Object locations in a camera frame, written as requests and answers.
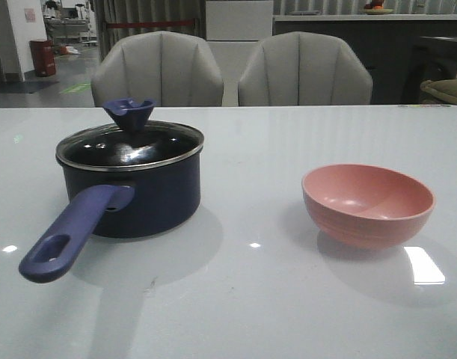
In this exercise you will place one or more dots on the red bin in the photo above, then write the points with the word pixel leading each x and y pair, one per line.
pixel 42 57

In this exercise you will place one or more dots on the dark blue saucepan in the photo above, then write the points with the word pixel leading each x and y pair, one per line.
pixel 116 205

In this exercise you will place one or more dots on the pink bowl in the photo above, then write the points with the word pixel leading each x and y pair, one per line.
pixel 366 206

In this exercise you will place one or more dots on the grey upholstered chair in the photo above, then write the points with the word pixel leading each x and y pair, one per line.
pixel 175 70
pixel 303 68

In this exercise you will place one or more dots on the dark counter with white top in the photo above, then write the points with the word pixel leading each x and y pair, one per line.
pixel 384 44

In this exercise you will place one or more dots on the glass lid with blue knob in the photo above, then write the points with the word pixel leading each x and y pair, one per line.
pixel 132 142

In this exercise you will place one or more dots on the white cabinet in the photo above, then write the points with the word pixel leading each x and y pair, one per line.
pixel 232 29

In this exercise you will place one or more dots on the beige cushion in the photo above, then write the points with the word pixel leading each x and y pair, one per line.
pixel 442 91

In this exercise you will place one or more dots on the fruit plate on counter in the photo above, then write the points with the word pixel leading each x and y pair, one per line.
pixel 376 7

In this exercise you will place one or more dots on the left grey upholstered chair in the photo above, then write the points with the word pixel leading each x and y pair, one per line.
pixel 175 70

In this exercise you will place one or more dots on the right grey upholstered chair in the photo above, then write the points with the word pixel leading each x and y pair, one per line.
pixel 303 68

